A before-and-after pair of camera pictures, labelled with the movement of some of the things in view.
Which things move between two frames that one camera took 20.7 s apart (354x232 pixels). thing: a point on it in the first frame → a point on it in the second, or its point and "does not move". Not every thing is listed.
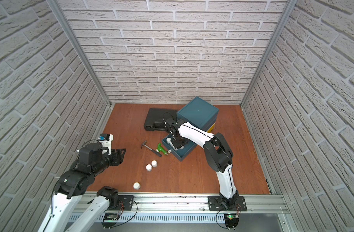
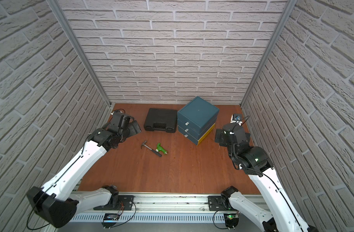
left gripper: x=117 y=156 → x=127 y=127
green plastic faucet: x=160 y=149 does not move
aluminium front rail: x=260 y=202 does not move
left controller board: x=110 y=220 does not move
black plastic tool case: x=156 y=117 does not move
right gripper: x=176 y=145 → x=218 y=133
